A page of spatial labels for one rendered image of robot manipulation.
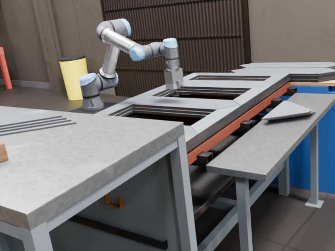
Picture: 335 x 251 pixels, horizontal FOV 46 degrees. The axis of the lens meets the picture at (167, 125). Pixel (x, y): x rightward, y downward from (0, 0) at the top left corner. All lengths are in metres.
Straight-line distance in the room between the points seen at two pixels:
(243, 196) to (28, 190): 0.99
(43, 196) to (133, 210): 0.70
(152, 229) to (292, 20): 3.54
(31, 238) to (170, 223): 0.69
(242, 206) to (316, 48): 3.14
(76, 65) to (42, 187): 5.73
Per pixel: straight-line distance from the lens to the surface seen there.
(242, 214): 1.76
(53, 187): 0.96
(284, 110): 2.22
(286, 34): 4.75
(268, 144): 1.86
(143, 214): 1.55
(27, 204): 0.91
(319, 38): 4.62
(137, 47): 2.19
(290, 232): 2.60
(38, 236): 0.91
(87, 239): 1.87
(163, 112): 2.21
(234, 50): 5.04
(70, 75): 6.69
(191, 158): 1.68
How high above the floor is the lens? 1.43
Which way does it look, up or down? 18 degrees down
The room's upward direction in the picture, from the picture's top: 7 degrees counter-clockwise
